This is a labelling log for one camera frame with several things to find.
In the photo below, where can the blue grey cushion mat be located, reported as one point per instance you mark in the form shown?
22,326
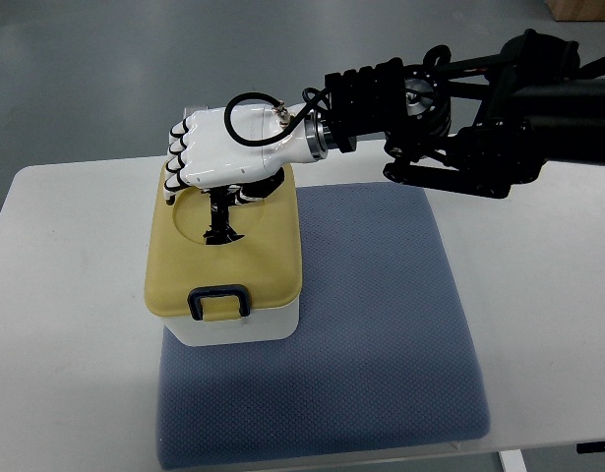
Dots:
382,356

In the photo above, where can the yellow storage box lid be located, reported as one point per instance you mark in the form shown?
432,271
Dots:
266,260

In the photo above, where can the brown cardboard box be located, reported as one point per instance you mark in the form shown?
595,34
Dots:
577,10

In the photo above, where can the black table bracket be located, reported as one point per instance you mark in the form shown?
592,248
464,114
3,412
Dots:
590,447

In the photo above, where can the upper metal floor plate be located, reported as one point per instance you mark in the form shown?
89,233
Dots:
189,110

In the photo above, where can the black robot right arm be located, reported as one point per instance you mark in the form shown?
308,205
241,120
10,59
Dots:
476,126

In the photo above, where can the white table leg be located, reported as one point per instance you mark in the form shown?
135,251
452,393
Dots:
512,461

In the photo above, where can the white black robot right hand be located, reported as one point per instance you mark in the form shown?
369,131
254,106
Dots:
203,155

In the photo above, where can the white storage box base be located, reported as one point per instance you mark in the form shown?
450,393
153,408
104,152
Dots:
261,325

